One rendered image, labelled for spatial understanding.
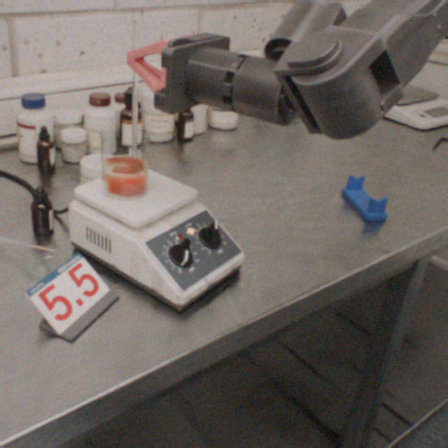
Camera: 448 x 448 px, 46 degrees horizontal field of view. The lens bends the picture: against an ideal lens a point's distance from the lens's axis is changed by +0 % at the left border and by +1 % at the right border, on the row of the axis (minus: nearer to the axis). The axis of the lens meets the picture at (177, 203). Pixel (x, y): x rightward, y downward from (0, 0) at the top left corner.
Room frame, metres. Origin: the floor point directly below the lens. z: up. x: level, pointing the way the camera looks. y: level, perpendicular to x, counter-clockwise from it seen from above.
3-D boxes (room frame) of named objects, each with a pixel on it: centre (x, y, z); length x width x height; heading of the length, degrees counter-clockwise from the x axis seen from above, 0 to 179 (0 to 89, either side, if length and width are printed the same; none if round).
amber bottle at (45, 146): (0.84, 0.23, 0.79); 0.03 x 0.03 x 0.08
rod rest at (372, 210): (0.77, -0.30, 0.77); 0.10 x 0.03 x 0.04; 9
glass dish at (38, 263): (0.54, 0.16, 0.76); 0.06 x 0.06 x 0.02
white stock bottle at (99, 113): (0.94, 0.15, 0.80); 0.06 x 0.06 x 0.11
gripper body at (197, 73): (0.53, -0.03, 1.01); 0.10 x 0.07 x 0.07; 144
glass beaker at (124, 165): (0.60, 0.07, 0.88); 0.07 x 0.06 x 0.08; 22
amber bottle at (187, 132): (1.03, -0.01, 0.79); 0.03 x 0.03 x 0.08
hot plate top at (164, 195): (0.61, 0.05, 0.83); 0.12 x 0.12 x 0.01; 51
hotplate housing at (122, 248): (0.59, 0.03, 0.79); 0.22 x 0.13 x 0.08; 51
